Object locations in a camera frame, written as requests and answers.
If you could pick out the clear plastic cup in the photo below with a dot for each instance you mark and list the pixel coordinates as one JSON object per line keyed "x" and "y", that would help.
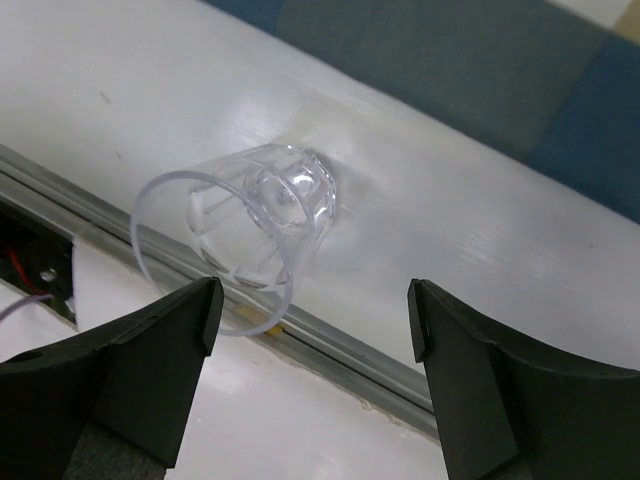
{"x": 256, "y": 218}

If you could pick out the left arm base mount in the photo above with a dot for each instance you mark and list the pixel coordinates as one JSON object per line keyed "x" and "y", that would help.
{"x": 37, "y": 260}

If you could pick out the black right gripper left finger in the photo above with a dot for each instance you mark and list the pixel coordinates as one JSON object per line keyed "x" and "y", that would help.
{"x": 112, "y": 402}

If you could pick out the blue and tan placemat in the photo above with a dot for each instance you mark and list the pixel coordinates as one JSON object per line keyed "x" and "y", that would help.
{"x": 530, "y": 79}

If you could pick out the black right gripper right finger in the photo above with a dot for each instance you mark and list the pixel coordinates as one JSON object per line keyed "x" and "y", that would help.
{"x": 508, "y": 406}

